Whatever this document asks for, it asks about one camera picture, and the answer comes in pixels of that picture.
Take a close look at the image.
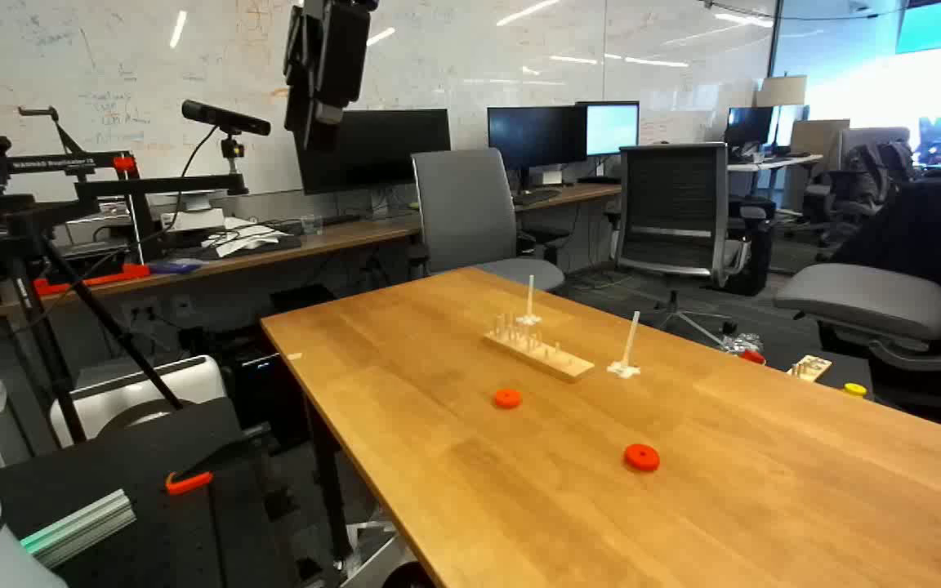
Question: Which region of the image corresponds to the lit monitor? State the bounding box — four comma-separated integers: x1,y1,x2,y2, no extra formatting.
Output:
582,100,639,156

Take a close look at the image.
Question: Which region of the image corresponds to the black camera tripod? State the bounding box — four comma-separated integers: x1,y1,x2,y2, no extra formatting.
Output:
0,137,180,443

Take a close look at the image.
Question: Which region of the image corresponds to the black mesh office chair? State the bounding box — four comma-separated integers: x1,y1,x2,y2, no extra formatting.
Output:
618,144,728,280

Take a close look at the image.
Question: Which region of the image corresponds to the wooden peg block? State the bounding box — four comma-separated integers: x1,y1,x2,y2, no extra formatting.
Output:
485,323,594,379

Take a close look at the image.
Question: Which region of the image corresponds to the orange clamp handle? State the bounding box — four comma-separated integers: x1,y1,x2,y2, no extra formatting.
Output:
162,471,216,497

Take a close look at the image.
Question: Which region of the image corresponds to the wooden desk at wall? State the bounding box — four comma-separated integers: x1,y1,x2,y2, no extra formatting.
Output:
33,184,618,301

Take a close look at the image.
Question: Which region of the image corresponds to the black depth camera bar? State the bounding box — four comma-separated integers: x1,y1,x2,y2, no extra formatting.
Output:
180,99,272,137

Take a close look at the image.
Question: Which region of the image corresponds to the grey office chair right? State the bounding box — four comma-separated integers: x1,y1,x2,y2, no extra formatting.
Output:
772,173,941,379

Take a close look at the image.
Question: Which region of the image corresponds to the grey office chair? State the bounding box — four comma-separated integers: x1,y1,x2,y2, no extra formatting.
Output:
412,148,565,290
772,173,941,379

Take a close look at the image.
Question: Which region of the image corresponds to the orange disc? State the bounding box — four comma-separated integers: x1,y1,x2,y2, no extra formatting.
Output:
624,443,664,473
492,388,522,408

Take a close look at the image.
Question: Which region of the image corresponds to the black monitor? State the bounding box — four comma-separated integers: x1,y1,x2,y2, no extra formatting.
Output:
301,106,451,191
485,105,582,184

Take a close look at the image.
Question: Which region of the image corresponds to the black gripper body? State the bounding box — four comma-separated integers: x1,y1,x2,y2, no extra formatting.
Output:
285,0,380,150

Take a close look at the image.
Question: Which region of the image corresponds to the black monitor left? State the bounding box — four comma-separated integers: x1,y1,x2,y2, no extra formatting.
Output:
301,106,451,191

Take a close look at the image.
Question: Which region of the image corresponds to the white stick on base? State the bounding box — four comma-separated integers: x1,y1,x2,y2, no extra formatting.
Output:
606,311,639,379

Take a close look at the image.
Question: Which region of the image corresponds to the grey office chair back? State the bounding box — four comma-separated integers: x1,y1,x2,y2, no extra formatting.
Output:
412,148,565,290

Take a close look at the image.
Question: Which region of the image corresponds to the black monitor middle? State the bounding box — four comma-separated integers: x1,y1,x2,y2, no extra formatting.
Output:
485,105,582,184

